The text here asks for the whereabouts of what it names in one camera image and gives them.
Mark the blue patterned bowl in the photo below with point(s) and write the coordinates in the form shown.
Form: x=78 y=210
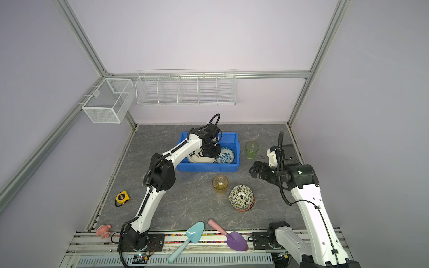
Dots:
x=226 y=156

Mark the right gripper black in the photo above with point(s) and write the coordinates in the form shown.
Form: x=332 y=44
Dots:
x=264 y=173

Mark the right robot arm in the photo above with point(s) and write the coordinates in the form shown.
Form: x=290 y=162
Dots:
x=298 y=184

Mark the white wire wall rack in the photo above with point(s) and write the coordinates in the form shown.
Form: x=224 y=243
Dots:
x=160 y=87

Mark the red patterned bowl underneath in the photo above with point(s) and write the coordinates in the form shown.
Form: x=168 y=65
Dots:
x=243 y=209

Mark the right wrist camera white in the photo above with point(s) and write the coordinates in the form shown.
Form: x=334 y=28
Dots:
x=272 y=156

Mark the blue plastic bin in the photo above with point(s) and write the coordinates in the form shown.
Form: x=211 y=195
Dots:
x=229 y=140

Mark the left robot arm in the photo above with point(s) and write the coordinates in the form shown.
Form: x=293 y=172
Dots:
x=160 y=177

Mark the yellow glass cup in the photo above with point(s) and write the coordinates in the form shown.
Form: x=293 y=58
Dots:
x=220 y=183

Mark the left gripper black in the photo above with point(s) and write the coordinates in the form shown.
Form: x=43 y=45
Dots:
x=215 y=154

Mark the green glass cup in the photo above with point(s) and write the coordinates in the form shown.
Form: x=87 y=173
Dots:
x=251 y=149

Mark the light blue toy shovel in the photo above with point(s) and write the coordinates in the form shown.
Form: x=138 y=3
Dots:
x=193 y=235

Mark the yellow tape measure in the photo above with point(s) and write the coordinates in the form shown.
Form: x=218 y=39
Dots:
x=121 y=198

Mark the pink object at base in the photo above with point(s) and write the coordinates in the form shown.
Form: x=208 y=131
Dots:
x=103 y=231

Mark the black white leaf bowl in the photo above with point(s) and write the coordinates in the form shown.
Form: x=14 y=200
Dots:
x=241 y=196

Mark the purple toy shovel pink handle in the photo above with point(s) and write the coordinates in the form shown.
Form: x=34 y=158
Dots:
x=234 y=240

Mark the cream floral plate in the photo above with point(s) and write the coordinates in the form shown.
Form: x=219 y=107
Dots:
x=196 y=158

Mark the white mesh wall basket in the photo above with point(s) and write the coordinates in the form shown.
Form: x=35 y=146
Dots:
x=110 y=101

